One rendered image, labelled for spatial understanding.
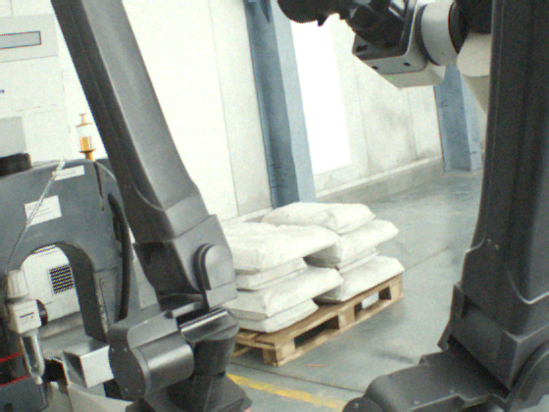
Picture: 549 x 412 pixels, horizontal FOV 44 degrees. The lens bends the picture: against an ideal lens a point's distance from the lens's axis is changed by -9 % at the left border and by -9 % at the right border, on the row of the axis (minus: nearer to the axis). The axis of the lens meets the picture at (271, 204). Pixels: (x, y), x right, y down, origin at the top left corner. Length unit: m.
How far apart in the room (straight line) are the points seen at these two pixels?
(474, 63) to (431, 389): 0.52
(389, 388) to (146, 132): 0.32
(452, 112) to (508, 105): 9.09
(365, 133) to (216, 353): 7.48
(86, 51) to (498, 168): 0.38
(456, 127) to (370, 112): 1.65
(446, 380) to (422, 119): 8.67
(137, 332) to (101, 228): 0.43
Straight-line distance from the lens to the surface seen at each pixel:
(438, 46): 0.95
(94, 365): 1.06
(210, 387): 0.71
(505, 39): 0.36
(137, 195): 0.65
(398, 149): 8.63
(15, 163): 1.02
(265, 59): 6.92
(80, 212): 1.03
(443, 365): 0.49
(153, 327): 0.64
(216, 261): 0.65
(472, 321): 0.48
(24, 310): 0.93
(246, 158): 6.77
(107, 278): 1.06
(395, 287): 4.53
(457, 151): 9.51
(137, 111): 0.64
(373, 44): 0.97
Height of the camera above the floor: 1.40
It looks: 9 degrees down
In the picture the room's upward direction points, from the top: 8 degrees counter-clockwise
